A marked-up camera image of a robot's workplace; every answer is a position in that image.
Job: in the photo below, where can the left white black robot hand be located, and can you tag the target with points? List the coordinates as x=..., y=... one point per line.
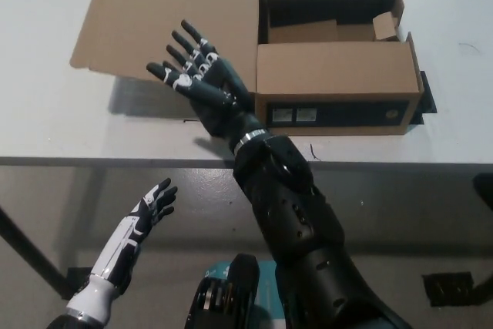
x=133, y=229

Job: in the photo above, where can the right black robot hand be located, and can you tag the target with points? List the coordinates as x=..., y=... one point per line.
x=210, y=92

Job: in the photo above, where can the brown cardboard storage box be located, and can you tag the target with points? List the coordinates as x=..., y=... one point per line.
x=173, y=13

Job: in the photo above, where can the small cardboard inner box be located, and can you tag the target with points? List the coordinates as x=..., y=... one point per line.
x=385, y=27

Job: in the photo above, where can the black metal table leg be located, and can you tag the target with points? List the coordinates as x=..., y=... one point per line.
x=34, y=256

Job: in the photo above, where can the black floor tape marker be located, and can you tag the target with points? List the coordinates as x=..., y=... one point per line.
x=448, y=288

